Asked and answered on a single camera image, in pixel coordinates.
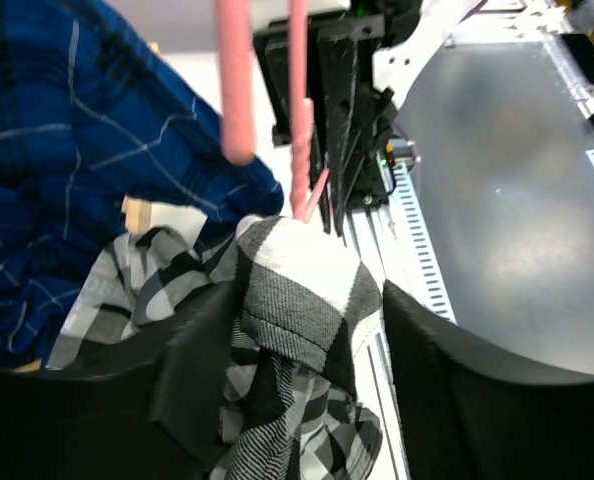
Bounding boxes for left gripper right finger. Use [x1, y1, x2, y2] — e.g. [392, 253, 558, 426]
[383, 281, 594, 479]

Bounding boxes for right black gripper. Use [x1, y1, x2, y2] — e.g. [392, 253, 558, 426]
[250, 1, 422, 236]

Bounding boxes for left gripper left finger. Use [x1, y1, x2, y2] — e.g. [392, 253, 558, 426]
[0, 282, 238, 479]

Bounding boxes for pink wire hanger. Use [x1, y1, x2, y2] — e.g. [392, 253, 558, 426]
[215, 0, 329, 223]

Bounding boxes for black white checkered shirt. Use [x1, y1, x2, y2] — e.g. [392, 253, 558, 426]
[47, 216, 383, 479]

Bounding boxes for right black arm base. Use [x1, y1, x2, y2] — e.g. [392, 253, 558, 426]
[344, 141, 397, 211]

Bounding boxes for blue plaid shirt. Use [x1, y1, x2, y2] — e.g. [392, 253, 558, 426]
[0, 0, 284, 368]

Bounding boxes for aluminium mounting rail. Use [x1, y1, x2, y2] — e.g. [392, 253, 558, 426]
[344, 212, 408, 480]

